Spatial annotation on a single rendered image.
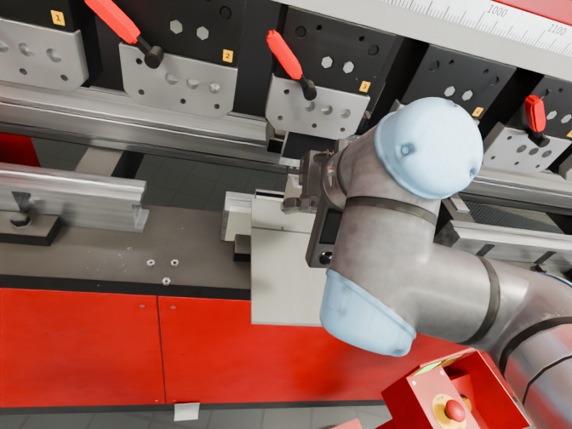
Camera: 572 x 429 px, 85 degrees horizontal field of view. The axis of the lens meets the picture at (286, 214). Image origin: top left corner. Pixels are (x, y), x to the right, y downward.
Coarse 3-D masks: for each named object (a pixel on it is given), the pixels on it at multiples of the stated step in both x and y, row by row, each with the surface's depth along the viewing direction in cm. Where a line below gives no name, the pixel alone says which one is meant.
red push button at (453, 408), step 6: (450, 402) 63; (456, 402) 63; (450, 408) 62; (456, 408) 62; (462, 408) 62; (450, 414) 61; (456, 414) 61; (462, 414) 61; (456, 420) 61; (462, 420) 61
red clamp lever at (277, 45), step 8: (272, 32) 37; (272, 40) 37; (280, 40) 37; (272, 48) 38; (280, 48) 38; (288, 48) 39; (280, 56) 38; (288, 56) 38; (288, 64) 39; (296, 64) 40; (288, 72) 40; (296, 72) 40; (304, 80) 41; (304, 88) 42; (312, 88) 41; (304, 96) 42; (312, 96) 42
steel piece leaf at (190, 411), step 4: (176, 408) 112; (180, 408) 112; (184, 408) 113; (188, 408) 113; (192, 408) 114; (196, 408) 114; (176, 412) 115; (180, 412) 116; (184, 412) 117; (188, 412) 117; (192, 412) 118; (196, 412) 118; (176, 416) 117; (180, 416) 117; (184, 416) 117; (188, 416) 118; (192, 416) 118; (196, 416) 118
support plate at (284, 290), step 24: (264, 216) 60; (288, 216) 62; (312, 216) 63; (264, 240) 56; (288, 240) 57; (264, 264) 52; (288, 264) 53; (264, 288) 49; (288, 288) 50; (312, 288) 51; (264, 312) 46; (288, 312) 47; (312, 312) 48
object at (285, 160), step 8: (288, 136) 54; (296, 136) 55; (304, 136) 55; (312, 136) 55; (288, 144) 56; (296, 144) 56; (304, 144) 56; (312, 144) 56; (320, 144) 56; (328, 144) 56; (288, 152) 57; (296, 152) 57; (304, 152) 57; (280, 160) 59; (288, 160) 59; (296, 160) 59; (304, 160) 58
